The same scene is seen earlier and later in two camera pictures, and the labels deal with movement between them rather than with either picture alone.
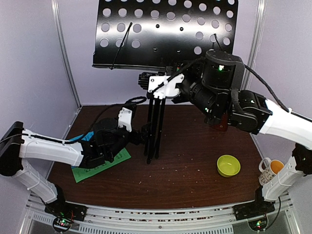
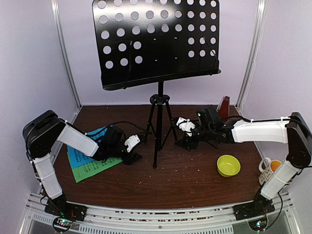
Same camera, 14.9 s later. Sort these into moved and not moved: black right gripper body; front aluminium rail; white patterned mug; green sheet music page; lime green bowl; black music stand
Moved: black music stand; black right gripper body
Not moved: lime green bowl; front aluminium rail; green sheet music page; white patterned mug
